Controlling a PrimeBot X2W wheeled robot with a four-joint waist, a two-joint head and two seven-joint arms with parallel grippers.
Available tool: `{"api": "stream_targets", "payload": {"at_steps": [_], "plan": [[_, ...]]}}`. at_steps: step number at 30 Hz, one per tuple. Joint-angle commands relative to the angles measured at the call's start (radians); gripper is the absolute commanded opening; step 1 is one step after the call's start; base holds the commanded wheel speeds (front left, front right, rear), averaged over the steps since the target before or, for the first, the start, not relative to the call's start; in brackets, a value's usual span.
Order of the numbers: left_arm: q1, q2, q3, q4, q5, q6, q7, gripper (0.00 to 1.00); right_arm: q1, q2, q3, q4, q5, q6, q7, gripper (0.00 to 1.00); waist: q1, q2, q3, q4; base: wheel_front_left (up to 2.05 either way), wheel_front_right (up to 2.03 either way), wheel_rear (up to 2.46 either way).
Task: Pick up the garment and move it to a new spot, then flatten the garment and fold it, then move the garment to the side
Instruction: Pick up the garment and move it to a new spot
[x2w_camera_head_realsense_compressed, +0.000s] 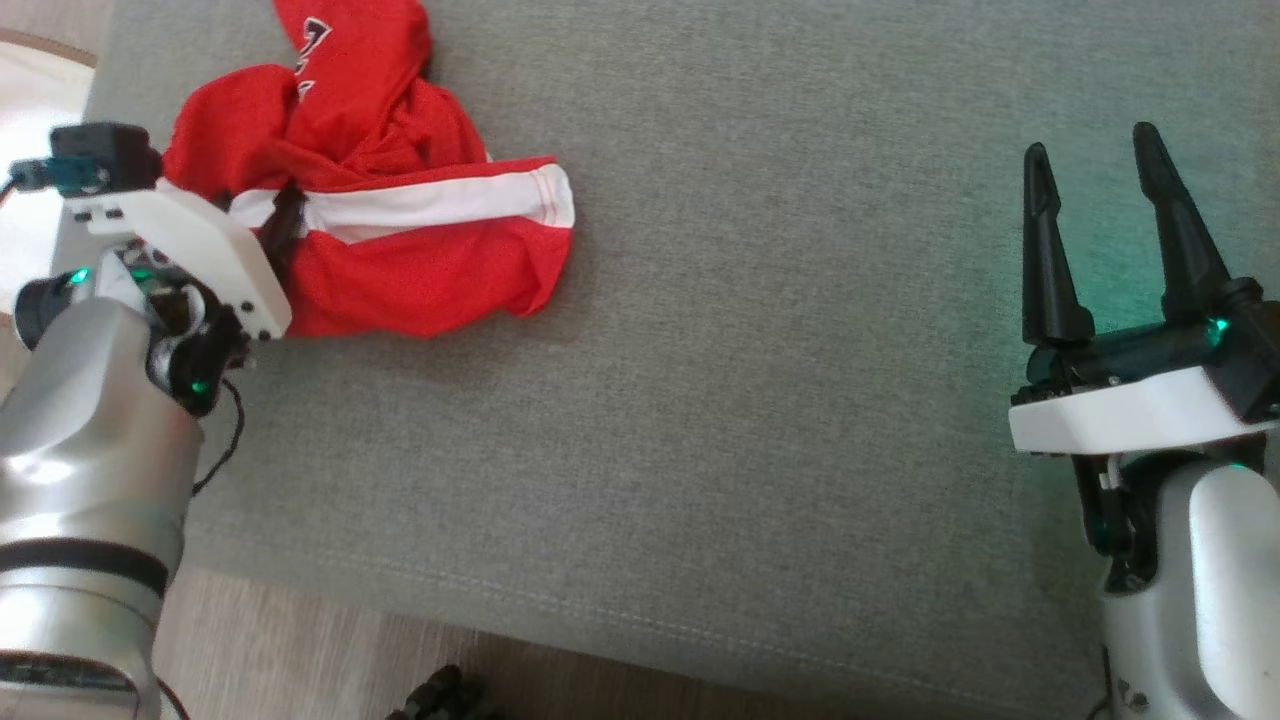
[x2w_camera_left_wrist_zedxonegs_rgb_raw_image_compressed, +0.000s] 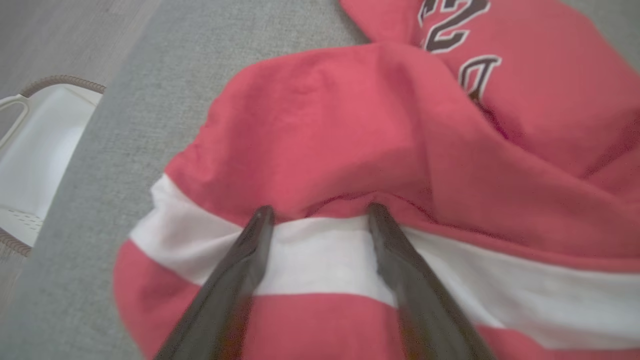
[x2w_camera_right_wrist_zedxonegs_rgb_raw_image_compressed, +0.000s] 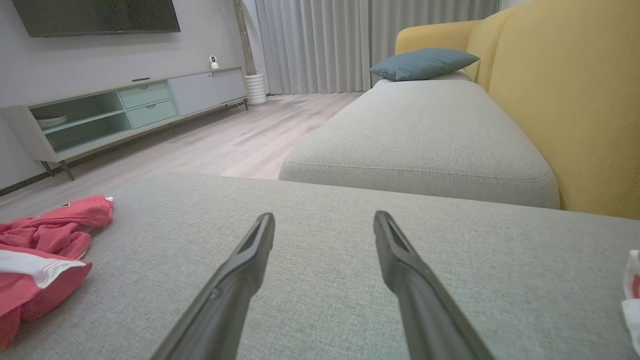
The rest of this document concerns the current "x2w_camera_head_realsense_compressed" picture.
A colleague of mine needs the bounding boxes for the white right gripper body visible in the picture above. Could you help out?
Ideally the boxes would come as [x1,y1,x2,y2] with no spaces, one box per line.
[1008,318,1280,459]

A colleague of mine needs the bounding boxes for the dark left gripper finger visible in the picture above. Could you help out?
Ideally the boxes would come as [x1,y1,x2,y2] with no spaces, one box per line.
[262,188,309,281]

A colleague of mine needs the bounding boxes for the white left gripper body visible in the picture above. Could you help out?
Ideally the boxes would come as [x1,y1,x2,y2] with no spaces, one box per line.
[15,180,293,346]

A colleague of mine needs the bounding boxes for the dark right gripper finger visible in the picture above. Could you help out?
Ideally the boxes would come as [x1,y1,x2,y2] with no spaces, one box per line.
[1132,122,1233,323]
[1020,142,1096,347]

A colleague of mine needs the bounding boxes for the red basketball jersey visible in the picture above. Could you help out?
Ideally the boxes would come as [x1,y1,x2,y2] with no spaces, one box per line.
[162,0,491,196]

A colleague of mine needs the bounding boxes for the red shorts with white stripe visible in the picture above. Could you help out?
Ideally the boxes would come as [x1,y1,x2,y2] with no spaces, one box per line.
[225,155,576,339]

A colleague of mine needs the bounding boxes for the white laundry basket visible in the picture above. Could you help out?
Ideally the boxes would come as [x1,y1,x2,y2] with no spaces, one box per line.
[0,28,98,301]

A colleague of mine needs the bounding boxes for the grey sofa seat cushion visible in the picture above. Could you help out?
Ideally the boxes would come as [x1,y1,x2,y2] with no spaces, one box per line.
[50,0,1280,720]

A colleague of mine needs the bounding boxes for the black knobby object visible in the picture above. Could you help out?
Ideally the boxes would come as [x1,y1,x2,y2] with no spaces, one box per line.
[385,665,501,720]

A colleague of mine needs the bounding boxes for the teal left cable plug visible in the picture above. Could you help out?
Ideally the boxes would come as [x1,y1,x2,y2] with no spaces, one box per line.
[10,158,86,196]

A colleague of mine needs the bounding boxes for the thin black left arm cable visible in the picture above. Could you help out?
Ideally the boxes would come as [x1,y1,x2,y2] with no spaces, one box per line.
[0,175,247,720]

